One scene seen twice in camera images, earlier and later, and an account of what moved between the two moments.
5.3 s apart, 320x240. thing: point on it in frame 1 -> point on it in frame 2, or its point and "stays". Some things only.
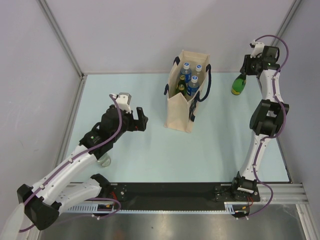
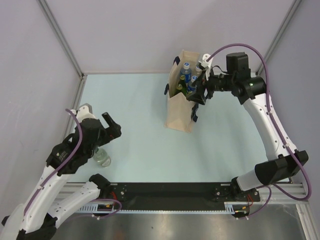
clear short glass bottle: (105, 160) stays
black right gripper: (245, 69) -> (202, 83)
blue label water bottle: (187, 72) stays
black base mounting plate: (181, 194) stays
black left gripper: (136, 124) -> (112, 132)
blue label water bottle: (193, 87) stays
